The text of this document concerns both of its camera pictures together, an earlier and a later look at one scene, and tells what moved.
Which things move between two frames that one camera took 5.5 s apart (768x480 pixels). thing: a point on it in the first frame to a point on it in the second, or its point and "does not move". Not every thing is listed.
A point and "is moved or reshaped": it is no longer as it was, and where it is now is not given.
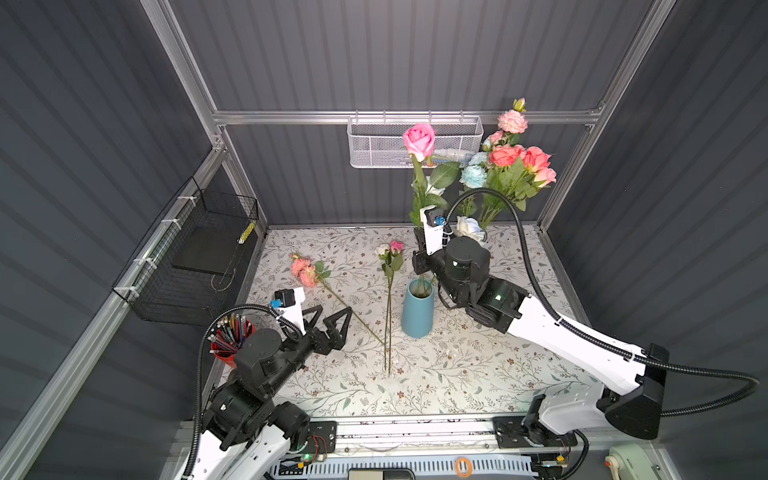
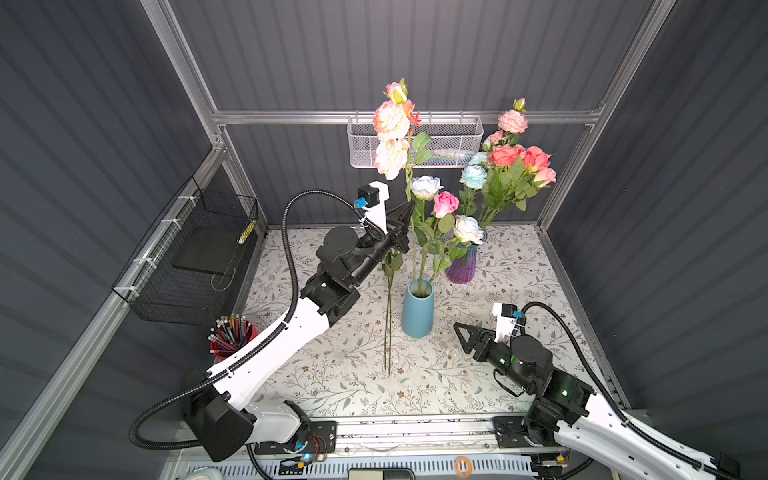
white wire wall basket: (377, 141) does not move
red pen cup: (228, 335) does not move
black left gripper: (335, 339) to (395, 234)
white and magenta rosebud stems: (393, 255) does not move
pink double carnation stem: (312, 274) to (395, 116)
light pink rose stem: (545, 176) does not move
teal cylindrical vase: (418, 308) does not move
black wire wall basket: (181, 265) does not move
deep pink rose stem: (535, 159) does not move
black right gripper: (419, 260) to (488, 340)
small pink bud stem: (419, 140) is moved or reshaped
